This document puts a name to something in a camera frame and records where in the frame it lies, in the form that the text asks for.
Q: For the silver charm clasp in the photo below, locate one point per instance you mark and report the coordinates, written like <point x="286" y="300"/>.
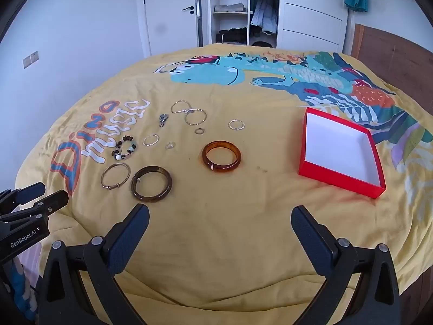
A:
<point x="163" y="119"/>

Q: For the folded dark clothes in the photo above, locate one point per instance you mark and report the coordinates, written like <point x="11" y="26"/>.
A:
<point x="231" y="35"/>

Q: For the red cardboard box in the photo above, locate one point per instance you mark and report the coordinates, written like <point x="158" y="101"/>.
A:
<point x="338" y="149"/>

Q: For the blue patterned cloth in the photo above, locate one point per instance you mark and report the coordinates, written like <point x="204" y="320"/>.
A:
<point x="18" y="287"/>

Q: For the folded beige clothes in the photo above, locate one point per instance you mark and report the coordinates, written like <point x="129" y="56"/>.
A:
<point x="230" y="7"/>

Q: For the thin metal bangle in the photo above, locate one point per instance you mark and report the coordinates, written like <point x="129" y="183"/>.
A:
<point x="129" y="172"/>

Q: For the white wardrobe door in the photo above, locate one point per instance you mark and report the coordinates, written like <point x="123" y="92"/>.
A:
<point x="311" y="6"/>

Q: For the dark brown bangle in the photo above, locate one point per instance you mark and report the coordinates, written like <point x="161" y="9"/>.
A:
<point x="134" y="185"/>

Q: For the hanging clothes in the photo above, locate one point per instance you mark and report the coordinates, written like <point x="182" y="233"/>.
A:
<point x="265" y="10"/>

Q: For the yellow printed blanket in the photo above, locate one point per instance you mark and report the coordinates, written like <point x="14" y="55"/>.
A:
<point x="220" y="226"/>

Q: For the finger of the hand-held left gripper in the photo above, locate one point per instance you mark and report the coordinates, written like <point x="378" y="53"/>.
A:
<point x="32" y="189"/>
<point x="50" y="203"/>

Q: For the amber bangle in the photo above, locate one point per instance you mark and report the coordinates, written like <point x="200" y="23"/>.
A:
<point x="236" y="157"/>

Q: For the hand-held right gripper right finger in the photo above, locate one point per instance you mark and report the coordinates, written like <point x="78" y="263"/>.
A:
<point x="309" y="240"/>

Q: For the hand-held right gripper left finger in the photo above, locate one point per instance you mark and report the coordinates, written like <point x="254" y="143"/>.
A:
<point x="130" y="233"/>

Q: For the wall light switch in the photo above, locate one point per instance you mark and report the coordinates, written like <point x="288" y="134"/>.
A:
<point x="30" y="59"/>

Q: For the wooden headboard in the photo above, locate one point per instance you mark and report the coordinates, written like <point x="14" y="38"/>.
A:
<point x="395" y="54"/>

